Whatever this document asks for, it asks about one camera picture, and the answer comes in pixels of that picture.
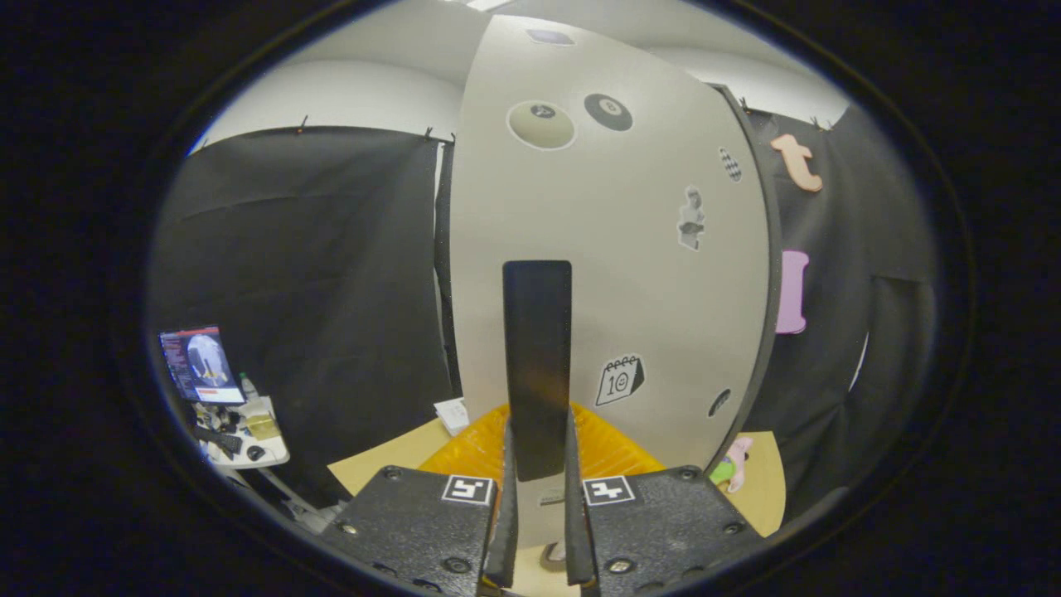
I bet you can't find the black door handle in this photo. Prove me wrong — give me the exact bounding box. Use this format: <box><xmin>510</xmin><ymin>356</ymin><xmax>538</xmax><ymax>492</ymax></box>
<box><xmin>502</xmin><ymin>260</ymin><xmax>573</xmax><ymax>482</ymax></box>

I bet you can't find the beige shoe cabinet door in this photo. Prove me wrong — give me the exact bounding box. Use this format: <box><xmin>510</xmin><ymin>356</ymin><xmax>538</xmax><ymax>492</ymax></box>
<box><xmin>448</xmin><ymin>15</ymin><xmax>772</xmax><ymax>548</ymax></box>

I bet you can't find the pink and green plush toy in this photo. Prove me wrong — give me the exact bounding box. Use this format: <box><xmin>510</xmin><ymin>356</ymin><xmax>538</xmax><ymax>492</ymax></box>
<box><xmin>710</xmin><ymin>437</ymin><xmax>753</xmax><ymax>493</ymax></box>

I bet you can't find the computer monitor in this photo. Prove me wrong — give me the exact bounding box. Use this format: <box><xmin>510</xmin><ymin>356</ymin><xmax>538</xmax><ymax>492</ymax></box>
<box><xmin>159</xmin><ymin>326</ymin><xmax>247</xmax><ymax>405</ymax></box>

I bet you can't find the black backdrop cloth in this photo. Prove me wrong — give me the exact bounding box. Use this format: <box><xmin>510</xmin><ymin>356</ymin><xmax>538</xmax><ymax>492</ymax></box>
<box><xmin>149</xmin><ymin>95</ymin><xmax>937</xmax><ymax>531</ymax></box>

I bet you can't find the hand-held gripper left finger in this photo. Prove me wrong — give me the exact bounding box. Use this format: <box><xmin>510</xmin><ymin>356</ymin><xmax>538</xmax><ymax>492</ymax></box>
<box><xmin>319</xmin><ymin>404</ymin><xmax>519</xmax><ymax>597</ymax></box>

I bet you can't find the grey shoe cabinet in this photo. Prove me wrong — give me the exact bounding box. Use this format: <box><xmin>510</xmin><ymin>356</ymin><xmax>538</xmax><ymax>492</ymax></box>
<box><xmin>705</xmin><ymin>81</ymin><xmax>785</xmax><ymax>475</ymax></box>

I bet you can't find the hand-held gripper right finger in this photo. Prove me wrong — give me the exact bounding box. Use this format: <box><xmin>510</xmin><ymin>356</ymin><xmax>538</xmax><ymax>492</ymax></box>
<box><xmin>564</xmin><ymin>402</ymin><xmax>768</xmax><ymax>597</ymax></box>

